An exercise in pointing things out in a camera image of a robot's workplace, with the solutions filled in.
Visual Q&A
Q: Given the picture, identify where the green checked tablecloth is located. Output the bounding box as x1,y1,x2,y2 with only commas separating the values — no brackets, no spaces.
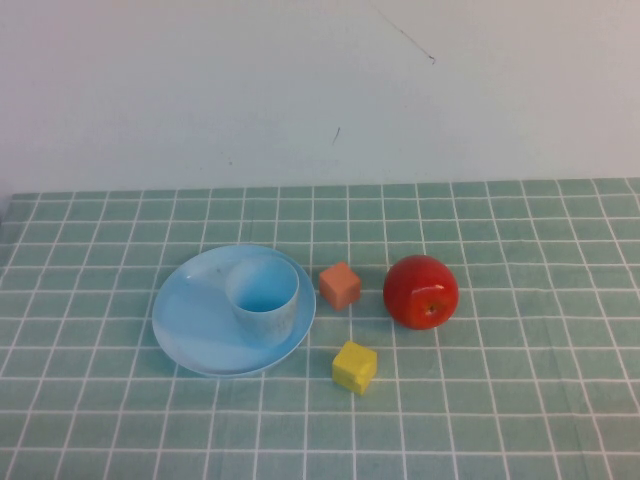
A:
0,178,640,480

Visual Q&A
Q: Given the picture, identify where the red apple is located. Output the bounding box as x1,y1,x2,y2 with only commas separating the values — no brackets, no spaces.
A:
382,254,460,331

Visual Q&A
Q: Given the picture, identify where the orange foam cube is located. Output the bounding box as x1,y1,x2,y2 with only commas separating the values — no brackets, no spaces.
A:
318,260,363,311

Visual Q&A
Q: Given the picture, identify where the light blue round plate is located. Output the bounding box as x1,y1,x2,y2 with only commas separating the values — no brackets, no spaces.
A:
151,244,317,379

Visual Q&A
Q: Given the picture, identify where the light blue plastic cup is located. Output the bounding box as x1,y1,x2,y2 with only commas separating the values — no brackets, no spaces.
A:
224,254,301,352

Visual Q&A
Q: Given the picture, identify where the yellow foam cube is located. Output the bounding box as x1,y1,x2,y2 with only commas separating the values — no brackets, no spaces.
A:
331,340,379,397

